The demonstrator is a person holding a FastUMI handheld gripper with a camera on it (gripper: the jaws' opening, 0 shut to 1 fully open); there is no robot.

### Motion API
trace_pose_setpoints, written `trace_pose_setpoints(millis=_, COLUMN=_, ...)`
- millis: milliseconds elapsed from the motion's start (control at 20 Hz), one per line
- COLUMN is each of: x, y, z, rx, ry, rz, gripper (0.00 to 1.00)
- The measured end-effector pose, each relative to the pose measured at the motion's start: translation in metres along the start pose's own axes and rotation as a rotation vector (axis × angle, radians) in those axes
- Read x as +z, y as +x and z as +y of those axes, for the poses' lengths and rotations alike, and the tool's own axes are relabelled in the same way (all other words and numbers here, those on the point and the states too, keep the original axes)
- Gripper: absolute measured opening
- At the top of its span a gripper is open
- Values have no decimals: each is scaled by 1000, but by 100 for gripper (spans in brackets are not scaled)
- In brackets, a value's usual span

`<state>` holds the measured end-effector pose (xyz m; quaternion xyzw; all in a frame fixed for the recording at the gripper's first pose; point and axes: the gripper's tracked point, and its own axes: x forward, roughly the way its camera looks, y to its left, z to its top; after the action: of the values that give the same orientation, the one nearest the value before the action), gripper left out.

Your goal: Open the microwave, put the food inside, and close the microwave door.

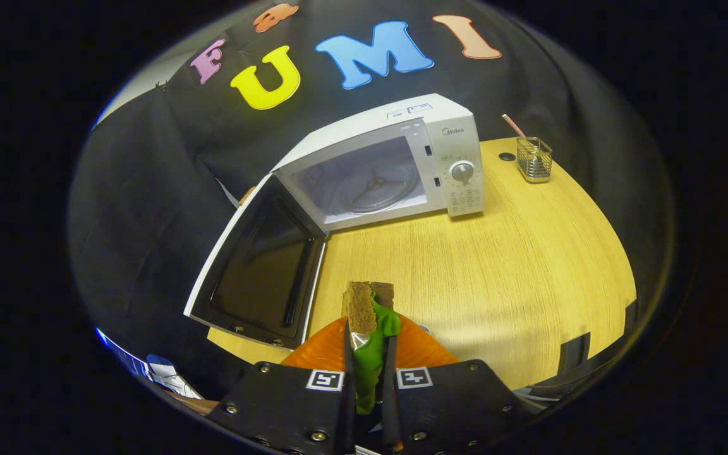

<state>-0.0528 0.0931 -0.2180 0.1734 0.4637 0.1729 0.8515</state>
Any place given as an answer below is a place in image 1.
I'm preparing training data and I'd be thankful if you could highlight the brown bread lettuce sandwich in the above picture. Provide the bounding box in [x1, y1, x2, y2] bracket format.
[342, 281, 403, 416]

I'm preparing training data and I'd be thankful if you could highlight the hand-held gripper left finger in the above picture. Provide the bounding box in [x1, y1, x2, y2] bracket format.
[206, 316, 355, 455]

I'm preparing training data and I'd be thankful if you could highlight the wire mesh holder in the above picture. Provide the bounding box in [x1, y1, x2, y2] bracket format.
[516, 136, 553, 184]

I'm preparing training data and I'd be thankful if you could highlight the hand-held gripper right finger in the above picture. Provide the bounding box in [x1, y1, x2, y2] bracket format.
[382, 314, 532, 452]

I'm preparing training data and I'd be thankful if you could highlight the white microwave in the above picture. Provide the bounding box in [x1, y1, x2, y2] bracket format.
[184, 94, 485, 350]

